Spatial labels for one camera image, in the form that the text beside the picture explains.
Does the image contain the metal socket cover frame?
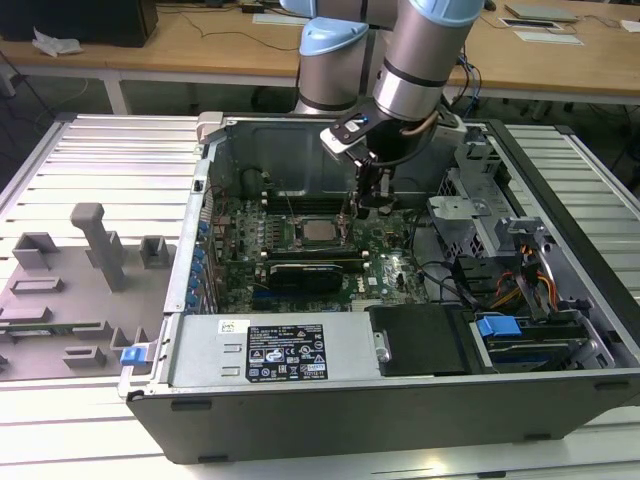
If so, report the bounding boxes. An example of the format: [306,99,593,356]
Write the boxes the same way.
[339,188,361,247]

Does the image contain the CPU socket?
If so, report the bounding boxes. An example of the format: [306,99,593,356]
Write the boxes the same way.
[288,213,354,250]

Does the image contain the black bay cover plate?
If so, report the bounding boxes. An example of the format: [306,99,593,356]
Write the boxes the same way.
[366,303,476,377]

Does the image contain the metal disk bay cage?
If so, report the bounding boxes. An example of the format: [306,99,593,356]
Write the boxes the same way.
[427,139,551,261]

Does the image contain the green motherboard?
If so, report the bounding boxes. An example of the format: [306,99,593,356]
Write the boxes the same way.
[209,193,437,314]

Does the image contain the black graphics card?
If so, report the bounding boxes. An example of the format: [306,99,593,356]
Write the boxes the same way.
[268,260,347,297]

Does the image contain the wooden desk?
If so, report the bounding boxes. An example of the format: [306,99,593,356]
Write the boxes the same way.
[0,0,640,117]

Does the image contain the grey closed laptop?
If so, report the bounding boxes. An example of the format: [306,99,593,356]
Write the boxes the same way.
[503,2,581,25]

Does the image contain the blue disk carrier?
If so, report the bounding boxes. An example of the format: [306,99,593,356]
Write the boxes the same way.
[475,313,594,374]

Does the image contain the black rating label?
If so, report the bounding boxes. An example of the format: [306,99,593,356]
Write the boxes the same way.
[246,323,327,384]

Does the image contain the silver power supply unit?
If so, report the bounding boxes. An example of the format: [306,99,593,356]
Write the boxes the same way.
[167,313,381,389]

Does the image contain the black grey PC case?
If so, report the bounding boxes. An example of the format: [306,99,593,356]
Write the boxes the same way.
[117,110,640,464]

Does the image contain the blue case latch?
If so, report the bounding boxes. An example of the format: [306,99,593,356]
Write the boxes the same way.
[121,343,155,370]

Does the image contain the large black box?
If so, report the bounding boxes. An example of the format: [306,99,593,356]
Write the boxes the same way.
[0,0,160,50]

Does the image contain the crumpled white paper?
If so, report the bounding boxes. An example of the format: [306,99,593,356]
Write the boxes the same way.
[31,25,85,57]

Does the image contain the grey parts rack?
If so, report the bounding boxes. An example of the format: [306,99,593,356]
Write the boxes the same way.
[0,202,174,384]

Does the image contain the green RAM stick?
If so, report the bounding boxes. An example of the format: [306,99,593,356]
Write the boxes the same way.
[0,323,104,337]

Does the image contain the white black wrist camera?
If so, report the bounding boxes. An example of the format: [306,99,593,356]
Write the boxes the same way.
[319,113,376,157]

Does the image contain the blue cable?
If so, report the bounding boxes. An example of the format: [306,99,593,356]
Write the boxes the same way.
[457,52,485,104]

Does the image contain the orange yellow power wires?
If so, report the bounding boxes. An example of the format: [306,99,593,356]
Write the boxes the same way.
[492,242,557,307]

